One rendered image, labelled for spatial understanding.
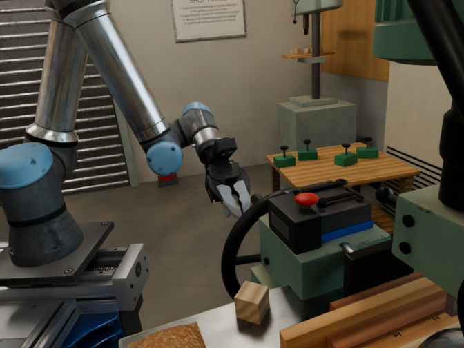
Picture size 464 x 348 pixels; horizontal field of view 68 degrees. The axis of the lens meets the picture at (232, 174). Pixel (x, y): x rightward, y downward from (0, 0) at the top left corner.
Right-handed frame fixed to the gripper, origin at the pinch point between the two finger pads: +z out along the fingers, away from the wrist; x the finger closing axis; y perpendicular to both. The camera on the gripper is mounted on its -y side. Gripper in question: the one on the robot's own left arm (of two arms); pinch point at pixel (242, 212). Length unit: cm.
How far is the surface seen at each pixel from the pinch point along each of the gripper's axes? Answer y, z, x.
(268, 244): -11.8, 13.6, 2.4
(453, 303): -26.4, 31.4, -6.8
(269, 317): -14.6, 24.2, 7.4
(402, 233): -30.1, 24.7, -3.7
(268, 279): -6.9, 17.0, 3.0
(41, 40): 96, -257, 64
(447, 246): -33.5, 28.0, -3.7
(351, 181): 67, -42, -82
